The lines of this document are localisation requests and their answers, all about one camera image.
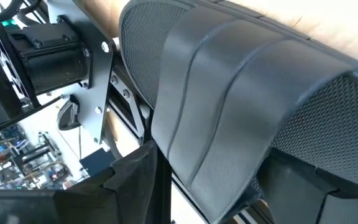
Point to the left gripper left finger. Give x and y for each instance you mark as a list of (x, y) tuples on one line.
[(129, 193)]

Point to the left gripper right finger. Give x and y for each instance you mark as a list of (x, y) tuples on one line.
[(291, 193)]

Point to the black rubber slide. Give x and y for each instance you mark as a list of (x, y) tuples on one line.
[(228, 93)]

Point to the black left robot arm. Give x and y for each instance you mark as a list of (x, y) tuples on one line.
[(54, 62)]

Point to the dark blue box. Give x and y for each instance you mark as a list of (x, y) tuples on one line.
[(96, 161)]

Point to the black rounded bracket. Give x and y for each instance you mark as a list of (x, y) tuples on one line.
[(68, 113)]

